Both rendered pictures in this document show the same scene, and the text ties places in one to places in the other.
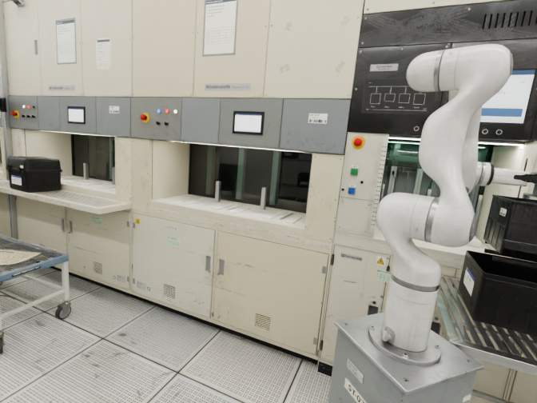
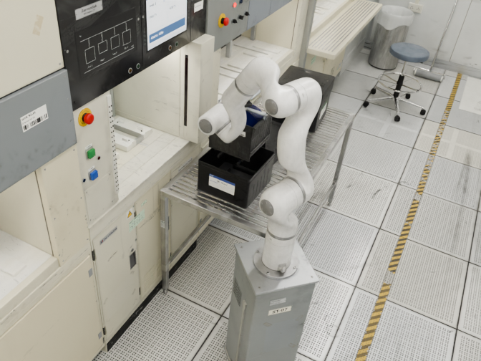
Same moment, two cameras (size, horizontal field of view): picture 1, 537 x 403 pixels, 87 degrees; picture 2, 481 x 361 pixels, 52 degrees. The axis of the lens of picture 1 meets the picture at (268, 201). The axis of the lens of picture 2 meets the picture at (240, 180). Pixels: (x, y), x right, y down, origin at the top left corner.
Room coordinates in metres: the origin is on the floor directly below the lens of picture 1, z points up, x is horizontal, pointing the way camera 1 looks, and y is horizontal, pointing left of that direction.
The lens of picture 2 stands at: (0.90, 1.00, 2.26)
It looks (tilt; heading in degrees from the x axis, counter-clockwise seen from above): 38 degrees down; 271
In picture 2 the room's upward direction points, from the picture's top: 6 degrees clockwise
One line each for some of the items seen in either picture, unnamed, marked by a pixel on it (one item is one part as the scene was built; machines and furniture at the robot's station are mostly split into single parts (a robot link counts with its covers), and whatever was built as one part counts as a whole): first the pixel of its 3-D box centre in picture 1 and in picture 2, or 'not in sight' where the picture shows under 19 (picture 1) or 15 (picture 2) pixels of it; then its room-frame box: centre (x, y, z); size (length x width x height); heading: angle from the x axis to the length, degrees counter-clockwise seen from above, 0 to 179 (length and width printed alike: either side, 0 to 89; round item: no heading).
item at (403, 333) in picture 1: (407, 312); (278, 246); (0.75, -0.42, 0.85); 0.19 x 0.19 x 0.18
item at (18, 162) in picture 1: (34, 173); not in sight; (2.29, 1.91, 0.93); 0.30 x 0.28 x 0.26; 65
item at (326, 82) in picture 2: not in sight; (302, 98); (0.64, -1.66, 0.89); 0.29 x 0.29 x 0.25; 72
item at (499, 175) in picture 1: (504, 176); not in sight; (1.01, -0.82, 1.25); 0.11 x 0.10 x 0.07; 66
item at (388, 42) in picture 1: (419, 212); (78, 125); (1.74, -0.94, 0.98); 0.95 x 0.88 x 1.95; 158
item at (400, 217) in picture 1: (408, 237); (280, 210); (0.77, -0.40, 1.07); 0.19 x 0.12 x 0.24; 50
